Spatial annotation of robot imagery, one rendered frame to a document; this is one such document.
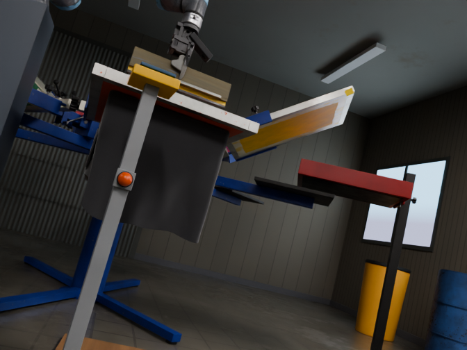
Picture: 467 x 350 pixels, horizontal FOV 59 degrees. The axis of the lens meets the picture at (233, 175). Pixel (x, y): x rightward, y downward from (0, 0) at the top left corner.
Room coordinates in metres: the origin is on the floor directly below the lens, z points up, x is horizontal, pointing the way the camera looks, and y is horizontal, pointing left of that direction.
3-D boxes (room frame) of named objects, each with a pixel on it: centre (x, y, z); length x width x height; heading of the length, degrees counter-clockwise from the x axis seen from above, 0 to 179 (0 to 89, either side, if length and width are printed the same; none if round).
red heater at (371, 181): (2.43, -0.69, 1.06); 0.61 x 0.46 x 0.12; 79
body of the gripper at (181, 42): (1.47, 0.31, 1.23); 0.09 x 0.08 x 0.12; 109
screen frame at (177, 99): (1.70, 0.36, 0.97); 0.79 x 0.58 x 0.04; 19
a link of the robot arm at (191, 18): (1.47, 0.30, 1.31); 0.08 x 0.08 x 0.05
